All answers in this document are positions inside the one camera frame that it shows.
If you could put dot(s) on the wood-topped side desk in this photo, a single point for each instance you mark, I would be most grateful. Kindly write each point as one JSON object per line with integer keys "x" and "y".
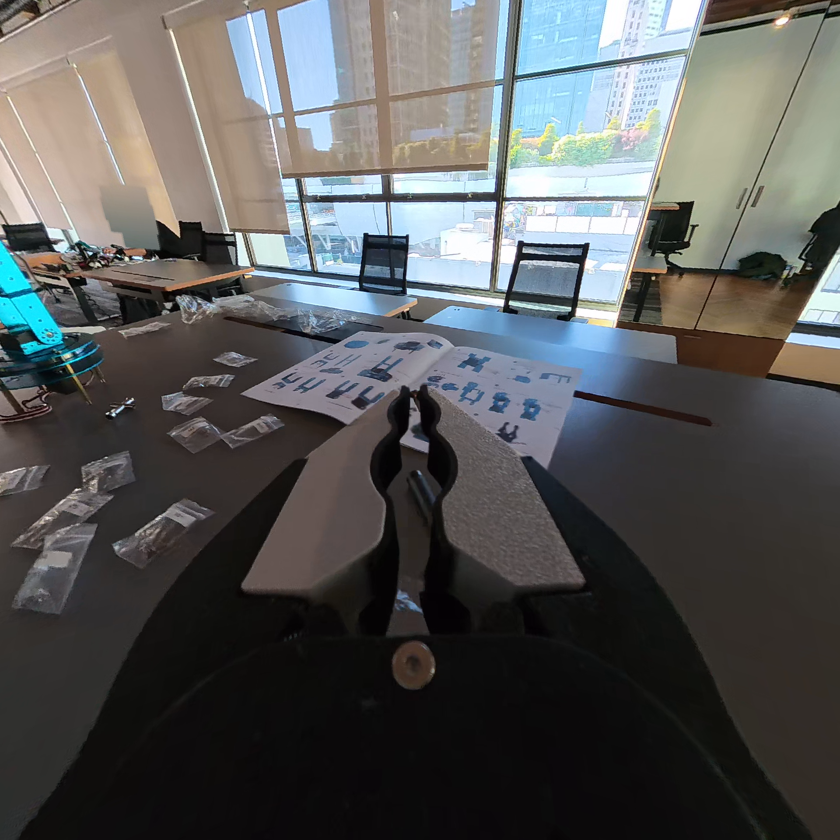
{"x": 649, "y": 262}

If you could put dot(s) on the small metal cylinder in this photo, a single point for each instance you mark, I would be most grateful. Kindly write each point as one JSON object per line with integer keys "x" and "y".
{"x": 417, "y": 489}

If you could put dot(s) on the ceiling spotlight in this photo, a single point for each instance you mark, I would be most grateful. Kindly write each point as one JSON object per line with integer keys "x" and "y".
{"x": 781, "y": 18}

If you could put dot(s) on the large glass window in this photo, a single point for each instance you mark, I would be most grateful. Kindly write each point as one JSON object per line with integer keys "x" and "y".
{"x": 577, "y": 197}

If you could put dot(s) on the white cabinet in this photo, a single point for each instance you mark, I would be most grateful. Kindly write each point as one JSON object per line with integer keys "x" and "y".
{"x": 722, "y": 131}

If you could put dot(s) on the crumpled clear plastic wrap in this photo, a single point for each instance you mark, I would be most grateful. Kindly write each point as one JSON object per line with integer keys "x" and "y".
{"x": 197, "y": 307}

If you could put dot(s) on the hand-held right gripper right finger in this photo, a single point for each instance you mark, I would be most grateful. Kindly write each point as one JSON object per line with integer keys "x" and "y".
{"x": 499, "y": 525}

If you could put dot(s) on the scattered clear parts bags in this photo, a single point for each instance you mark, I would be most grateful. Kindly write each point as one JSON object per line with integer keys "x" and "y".
{"x": 161, "y": 528}

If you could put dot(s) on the light grey desk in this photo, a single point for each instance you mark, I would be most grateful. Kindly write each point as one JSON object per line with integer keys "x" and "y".
{"x": 551, "y": 331}
{"x": 334, "y": 298}

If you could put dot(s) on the wood-edged grey desk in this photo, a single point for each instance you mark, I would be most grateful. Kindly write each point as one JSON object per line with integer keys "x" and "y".
{"x": 164, "y": 270}

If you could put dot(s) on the beige roller blind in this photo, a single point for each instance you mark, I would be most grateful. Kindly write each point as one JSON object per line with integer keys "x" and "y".
{"x": 131, "y": 131}
{"x": 394, "y": 85}
{"x": 223, "y": 131}
{"x": 46, "y": 144}

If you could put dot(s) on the dark green backpack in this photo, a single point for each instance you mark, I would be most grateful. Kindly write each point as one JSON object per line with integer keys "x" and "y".
{"x": 761, "y": 264}

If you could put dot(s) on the printed instruction booklet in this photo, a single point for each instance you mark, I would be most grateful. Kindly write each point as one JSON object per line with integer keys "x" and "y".
{"x": 433, "y": 361}

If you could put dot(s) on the blue toy robot arm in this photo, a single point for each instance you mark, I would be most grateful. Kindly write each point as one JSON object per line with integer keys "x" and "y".
{"x": 26, "y": 308}

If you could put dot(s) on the small metal socket wrench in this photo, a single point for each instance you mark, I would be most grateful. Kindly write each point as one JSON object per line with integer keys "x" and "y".
{"x": 120, "y": 407}

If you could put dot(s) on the dark grey desk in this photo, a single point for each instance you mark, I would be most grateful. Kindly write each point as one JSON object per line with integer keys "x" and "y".
{"x": 656, "y": 525}

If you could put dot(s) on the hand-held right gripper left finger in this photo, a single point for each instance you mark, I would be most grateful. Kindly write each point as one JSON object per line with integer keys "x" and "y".
{"x": 328, "y": 525}

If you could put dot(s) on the black mesh office chair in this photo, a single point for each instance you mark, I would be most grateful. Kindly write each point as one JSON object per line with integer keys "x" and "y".
{"x": 673, "y": 229}
{"x": 220, "y": 253}
{"x": 26, "y": 236}
{"x": 190, "y": 237}
{"x": 384, "y": 262}
{"x": 548, "y": 275}

